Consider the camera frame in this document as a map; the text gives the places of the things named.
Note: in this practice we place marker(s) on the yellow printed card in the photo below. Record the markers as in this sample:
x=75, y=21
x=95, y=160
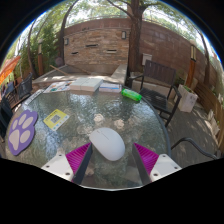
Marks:
x=56, y=119

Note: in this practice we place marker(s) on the white lettered plate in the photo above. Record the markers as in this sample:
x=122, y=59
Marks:
x=33, y=97

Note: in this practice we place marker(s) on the black mesh chair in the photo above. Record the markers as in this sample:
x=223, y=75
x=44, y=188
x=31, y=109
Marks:
x=25, y=87

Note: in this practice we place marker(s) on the orange umbrella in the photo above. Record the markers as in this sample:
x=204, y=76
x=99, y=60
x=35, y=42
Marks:
x=8, y=68

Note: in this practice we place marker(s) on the white planter box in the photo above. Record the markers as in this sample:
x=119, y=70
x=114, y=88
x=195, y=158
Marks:
x=187, y=99

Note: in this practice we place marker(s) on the purple paw-shaped mouse pad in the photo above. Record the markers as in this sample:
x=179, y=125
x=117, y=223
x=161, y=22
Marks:
x=22, y=132

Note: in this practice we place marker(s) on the grey wall box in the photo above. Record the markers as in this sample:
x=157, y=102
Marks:
x=147, y=59

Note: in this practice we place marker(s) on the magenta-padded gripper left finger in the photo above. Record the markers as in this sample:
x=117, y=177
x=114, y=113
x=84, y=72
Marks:
x=58, y=165

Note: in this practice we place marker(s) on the white computer mouse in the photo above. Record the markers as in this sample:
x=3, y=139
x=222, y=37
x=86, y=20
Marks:
x=107, y=144

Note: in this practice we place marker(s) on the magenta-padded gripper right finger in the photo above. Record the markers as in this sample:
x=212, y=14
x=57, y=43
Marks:
x=164, y=165

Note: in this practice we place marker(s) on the white and blue book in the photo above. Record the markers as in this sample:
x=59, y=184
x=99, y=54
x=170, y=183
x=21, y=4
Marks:
x=110, y=87

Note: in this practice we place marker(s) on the wooden plank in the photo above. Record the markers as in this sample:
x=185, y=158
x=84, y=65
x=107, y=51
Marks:
x=59, y=70

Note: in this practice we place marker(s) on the dark slatted garden chair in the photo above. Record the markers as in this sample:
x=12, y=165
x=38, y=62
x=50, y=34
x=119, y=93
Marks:
x=160, y=73

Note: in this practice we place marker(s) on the wooden lamp post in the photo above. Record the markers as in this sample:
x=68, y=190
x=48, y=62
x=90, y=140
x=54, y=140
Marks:
x=40, y=60
x=192, y=63

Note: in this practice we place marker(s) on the green plastic bottle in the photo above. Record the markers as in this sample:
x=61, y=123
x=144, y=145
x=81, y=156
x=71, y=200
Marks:
x=131, y=94

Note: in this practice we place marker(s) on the black wall lamp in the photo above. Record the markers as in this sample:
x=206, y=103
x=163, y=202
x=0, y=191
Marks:
x=66, y=41
x=124, y=35

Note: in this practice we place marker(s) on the white flat box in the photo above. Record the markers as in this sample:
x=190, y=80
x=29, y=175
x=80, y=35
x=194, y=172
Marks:
x=86, y=84

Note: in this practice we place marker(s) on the thin curved tree trunk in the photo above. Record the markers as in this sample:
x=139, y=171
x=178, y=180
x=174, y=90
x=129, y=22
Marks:
x=63, y=36

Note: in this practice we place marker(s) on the thick tree trunk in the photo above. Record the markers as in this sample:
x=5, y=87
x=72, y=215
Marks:
x=135, y=43

